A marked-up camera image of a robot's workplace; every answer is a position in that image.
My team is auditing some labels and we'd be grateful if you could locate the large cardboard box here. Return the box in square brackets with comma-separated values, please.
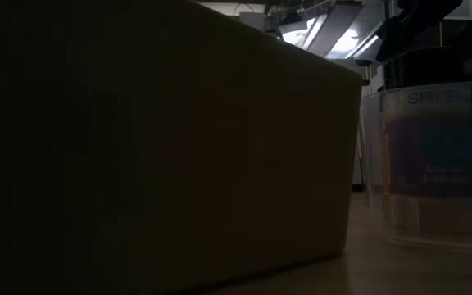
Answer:
[0, 0, 364, 295]

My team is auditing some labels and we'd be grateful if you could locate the white wall column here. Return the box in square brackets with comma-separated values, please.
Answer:
[352, 64, 384, 188]

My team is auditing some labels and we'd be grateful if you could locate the pale overhead panel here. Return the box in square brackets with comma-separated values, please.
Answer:
[444, 0, 472, 20]

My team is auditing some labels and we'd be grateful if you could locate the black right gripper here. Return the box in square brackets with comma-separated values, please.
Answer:
[376, 0, 465, 62]

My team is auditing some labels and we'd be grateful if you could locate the black-lid garlic powder jar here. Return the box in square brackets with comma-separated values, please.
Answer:
[381, 46, 472, 237]

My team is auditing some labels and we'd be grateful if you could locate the grey wall box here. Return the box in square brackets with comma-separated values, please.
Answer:
[238, 11, 278, 32]

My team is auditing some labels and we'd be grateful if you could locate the bright ceiling light panel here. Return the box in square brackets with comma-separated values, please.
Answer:
[277, 18, 317, 49]
[325, 2, 384, 61]

